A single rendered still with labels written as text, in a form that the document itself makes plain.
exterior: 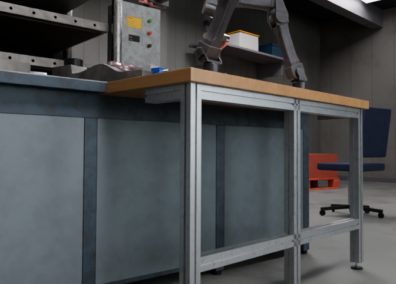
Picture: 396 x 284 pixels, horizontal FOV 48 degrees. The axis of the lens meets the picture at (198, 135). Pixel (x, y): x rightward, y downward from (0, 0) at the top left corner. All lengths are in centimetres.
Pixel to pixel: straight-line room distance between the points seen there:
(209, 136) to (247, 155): 26
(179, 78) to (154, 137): 51
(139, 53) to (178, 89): 152
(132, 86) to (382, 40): 752
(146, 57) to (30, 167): 151
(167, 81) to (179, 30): 491
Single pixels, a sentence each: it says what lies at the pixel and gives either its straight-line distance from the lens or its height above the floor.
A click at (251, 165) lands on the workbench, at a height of 48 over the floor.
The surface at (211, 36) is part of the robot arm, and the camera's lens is 165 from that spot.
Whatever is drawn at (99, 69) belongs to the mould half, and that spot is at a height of 87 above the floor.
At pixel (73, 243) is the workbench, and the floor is 23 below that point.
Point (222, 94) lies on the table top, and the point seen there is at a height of 74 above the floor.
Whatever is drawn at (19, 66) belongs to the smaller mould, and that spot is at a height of 85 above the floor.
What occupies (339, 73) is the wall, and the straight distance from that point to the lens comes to 901.
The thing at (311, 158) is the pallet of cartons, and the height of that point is 44.
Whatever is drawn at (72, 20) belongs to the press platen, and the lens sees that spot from 262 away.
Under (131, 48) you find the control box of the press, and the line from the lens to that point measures 283.
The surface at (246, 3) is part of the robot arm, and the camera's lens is 207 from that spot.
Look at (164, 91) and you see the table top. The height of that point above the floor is 74.
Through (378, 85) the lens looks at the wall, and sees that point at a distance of 866.
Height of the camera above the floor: 56
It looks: 2 degrees up
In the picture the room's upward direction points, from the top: straight up
